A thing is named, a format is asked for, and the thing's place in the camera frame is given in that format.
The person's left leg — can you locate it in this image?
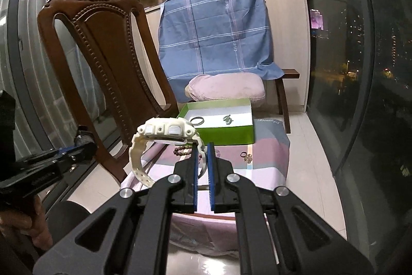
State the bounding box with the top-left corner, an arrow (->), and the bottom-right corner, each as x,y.
45,200 -> 95,232

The pastel striped sheet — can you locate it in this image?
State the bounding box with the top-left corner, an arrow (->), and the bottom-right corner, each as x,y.
121,116 -> 292,260

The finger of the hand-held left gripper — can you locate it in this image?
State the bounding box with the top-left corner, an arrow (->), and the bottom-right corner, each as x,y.
14,146 -> 98,173
74,125 -> 97,148

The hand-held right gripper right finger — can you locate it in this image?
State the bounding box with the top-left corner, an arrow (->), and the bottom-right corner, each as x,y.
208,142 -> 375,275

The blue plaid cloth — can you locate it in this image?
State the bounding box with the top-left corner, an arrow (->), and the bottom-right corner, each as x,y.
158,0 -> 285,84

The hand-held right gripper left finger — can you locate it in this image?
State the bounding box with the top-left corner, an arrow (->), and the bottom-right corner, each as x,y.
32,142 -> 200,275

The dark wooden bench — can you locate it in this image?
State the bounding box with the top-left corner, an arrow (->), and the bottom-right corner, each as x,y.
273,69 -> 301,134

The carved wooden chair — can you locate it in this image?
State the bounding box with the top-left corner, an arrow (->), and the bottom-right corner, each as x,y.
37,0 -> 181,184

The white curtain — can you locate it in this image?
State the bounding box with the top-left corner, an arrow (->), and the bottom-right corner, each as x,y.
0,0 -> 107,147

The white wrist watch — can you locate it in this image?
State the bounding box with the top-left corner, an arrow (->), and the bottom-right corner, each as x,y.
129,116 -> 207,188

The pink pillow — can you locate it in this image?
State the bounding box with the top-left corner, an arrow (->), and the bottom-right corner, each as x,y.
185,73 -> 266,103

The brown bead bracelet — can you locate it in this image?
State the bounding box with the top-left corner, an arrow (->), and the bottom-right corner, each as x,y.
174,146 -> 220,163

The green cardboard box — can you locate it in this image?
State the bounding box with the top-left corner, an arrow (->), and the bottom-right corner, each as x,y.
176,98 -> 255,146

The dark metal window frame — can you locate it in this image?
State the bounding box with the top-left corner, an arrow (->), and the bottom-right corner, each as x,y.
280,0 -> 412,230

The person's left hand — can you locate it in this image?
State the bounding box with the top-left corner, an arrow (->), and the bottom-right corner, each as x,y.
0,196 -> 54,251

